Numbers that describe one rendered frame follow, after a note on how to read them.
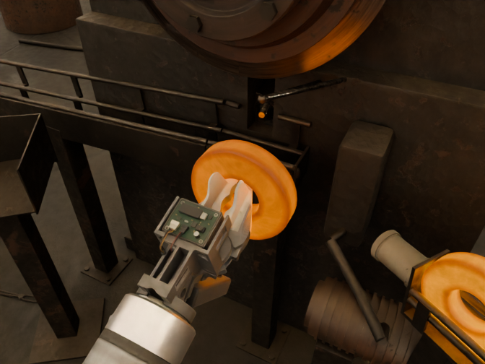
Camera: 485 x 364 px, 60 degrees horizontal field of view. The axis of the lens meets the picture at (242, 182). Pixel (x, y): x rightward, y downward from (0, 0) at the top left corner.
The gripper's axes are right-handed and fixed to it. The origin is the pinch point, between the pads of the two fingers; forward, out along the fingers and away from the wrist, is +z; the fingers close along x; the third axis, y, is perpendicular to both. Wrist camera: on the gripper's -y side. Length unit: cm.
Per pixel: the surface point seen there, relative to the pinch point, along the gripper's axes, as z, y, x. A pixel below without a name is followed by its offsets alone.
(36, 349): -34, -78, 63
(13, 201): -10, -22, 53
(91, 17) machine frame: 32, -7, 56
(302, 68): 22.7, 1.3, 0.1
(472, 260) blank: 4.4, -7.9, -31.3
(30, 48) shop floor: 117, -125, 240
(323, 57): 23.4, 3.7, -3.1
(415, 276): 2.7, -15.1, -25.8
